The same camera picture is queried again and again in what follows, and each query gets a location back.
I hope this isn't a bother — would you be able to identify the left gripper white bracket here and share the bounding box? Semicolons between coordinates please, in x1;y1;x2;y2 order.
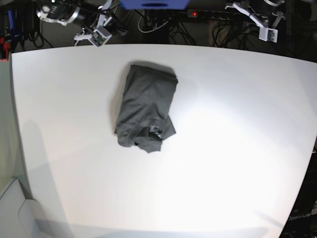
225;1;285;29

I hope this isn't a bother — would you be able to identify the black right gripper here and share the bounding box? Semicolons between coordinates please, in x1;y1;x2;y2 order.
74;0;112;46

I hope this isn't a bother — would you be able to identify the dark grey t-shirt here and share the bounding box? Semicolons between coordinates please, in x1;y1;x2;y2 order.
114;61;178;153

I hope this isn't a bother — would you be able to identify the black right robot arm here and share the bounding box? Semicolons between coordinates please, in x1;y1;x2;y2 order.
37;0;113;47

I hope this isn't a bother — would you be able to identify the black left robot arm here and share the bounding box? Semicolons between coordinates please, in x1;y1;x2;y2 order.
225;0;285;29

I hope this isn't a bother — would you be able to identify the blue plastic box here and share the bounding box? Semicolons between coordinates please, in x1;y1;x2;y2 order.
120;0;189;10

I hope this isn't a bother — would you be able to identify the black power strip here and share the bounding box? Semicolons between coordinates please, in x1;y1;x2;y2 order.
187;9;243;21

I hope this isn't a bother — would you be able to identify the red black clamp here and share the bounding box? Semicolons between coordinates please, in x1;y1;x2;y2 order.
0;37;10;61

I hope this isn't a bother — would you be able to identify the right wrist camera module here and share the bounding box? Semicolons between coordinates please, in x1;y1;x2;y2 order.
89;26;112;47

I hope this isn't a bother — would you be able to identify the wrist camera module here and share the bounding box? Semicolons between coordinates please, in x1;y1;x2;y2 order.
259;27;278;43
89;26;112;47

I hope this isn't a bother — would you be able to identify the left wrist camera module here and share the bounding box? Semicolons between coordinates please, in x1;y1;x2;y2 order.
259;27;278;43

